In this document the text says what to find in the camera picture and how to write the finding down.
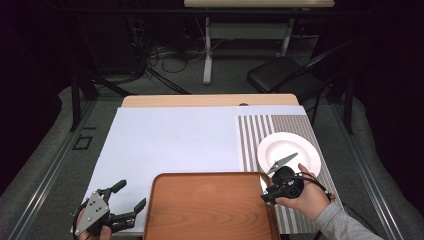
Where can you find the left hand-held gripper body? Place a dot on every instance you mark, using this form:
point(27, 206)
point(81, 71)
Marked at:
point(93, 213)

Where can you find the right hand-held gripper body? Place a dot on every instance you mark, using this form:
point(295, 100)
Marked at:
point(288, 185)

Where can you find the white plate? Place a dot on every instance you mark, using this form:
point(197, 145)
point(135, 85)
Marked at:
point(283, 146)

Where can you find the person's left hand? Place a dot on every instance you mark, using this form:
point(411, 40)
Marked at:
point(101, 234)

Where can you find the person's right hand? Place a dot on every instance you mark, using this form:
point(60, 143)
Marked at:
point(310, 200)

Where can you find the striped placemat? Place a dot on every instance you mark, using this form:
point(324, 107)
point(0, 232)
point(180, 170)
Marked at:
point(253, 140)

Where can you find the wooden tray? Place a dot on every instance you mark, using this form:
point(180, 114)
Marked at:
point(210, 206)

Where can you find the white paper sheet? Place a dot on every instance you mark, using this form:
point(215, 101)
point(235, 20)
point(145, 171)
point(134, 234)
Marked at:
point(166, 140)

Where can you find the black metal stand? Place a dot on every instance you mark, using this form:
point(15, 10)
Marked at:
point(76, 100)

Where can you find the black folding chair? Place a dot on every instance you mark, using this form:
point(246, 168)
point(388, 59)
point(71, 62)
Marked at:
point(276, 73)

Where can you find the black slanted metal bar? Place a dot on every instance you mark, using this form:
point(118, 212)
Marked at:
point(168, 81)

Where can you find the white desk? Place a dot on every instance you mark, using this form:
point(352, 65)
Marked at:
point(246, 31)

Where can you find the metal floor rail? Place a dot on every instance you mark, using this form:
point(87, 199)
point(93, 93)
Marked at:
point(366, 180)
point(50, 180)

